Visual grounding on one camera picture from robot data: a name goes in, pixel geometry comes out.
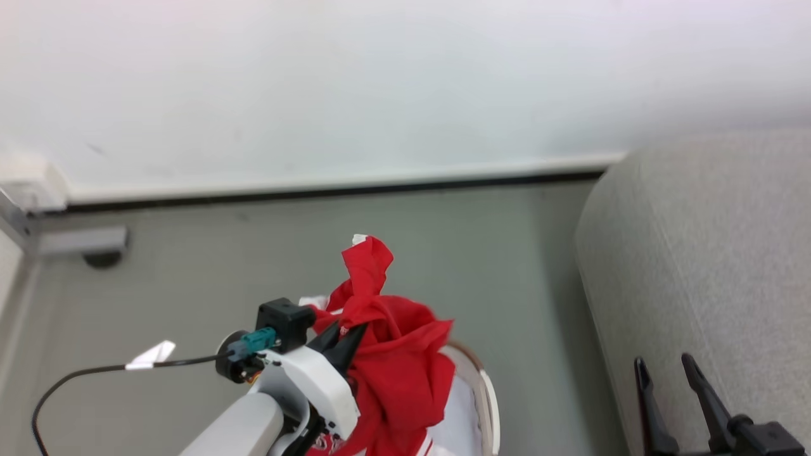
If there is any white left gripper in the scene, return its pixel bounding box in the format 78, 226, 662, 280
247, 323, 369, 442

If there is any grey metal frame foot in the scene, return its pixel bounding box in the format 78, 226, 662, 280
0, 187, 129, 257

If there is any black round caster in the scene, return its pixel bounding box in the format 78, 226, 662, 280
82, 251, 124, 269

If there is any thin black cable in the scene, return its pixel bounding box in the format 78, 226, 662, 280
32, 355, 220, 456

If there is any grey fabric sofa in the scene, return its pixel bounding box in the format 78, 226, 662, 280
574, 129, 811, 456

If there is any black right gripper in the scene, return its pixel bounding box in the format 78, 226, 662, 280
634, 353, 808, 456

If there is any white cable label tag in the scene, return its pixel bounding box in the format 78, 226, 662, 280
125, 340, 177, 371

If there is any red clothing item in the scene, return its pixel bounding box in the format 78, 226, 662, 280
305, 236, 455, 456

